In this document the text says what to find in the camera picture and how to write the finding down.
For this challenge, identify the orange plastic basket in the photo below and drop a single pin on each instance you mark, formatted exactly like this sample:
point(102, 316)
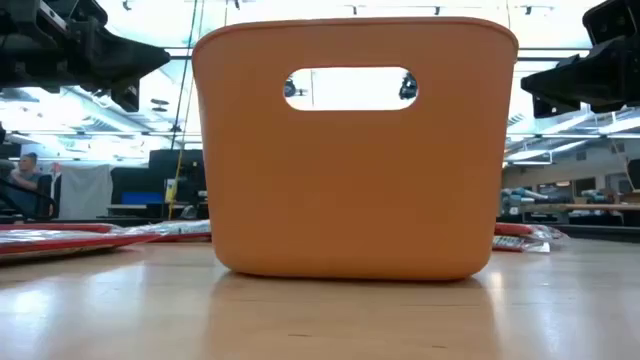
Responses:
point(350, 200)

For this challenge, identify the yellow and white box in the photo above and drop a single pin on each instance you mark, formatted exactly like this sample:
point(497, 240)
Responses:
point(171, 191)

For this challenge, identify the black overhead camera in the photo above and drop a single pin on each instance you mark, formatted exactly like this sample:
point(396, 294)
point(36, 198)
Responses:
point(408, 86)

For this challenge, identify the teal machine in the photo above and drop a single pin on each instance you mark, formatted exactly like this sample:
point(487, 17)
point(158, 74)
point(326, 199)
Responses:
point(520, 196)

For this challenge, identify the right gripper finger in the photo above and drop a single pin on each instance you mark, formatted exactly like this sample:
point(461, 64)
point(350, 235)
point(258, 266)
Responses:
point(555, 107)
point(600, 75)

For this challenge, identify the person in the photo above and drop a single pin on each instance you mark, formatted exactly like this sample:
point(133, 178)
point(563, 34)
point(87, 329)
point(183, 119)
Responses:
point(27, 177)

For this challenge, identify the small black overhead device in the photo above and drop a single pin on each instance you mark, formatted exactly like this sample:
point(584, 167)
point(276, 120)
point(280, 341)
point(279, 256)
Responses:
point(290, 88)

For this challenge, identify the wooden workbench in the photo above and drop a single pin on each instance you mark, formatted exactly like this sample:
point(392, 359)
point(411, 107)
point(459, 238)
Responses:
point(590, 206)

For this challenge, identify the hanging linear light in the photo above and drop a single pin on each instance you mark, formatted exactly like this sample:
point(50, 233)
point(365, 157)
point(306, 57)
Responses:
point(530, 159)

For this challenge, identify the large black monitor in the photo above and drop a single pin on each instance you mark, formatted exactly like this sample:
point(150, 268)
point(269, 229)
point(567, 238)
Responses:
point(187, 167)

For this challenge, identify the colourful poster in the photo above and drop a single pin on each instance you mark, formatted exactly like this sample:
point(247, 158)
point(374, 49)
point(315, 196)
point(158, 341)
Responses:
point(56, 169)

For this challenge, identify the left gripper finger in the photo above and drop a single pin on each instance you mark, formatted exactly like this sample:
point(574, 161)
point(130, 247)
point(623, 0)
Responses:
point(125, 57)
point(126, 95)

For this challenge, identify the round ceiling discs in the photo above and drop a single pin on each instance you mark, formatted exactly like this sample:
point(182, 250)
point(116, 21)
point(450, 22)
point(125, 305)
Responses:
point(159, 105)

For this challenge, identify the grey cloth cover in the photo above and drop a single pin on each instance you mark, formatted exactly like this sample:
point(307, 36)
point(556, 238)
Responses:
point(85, 192)

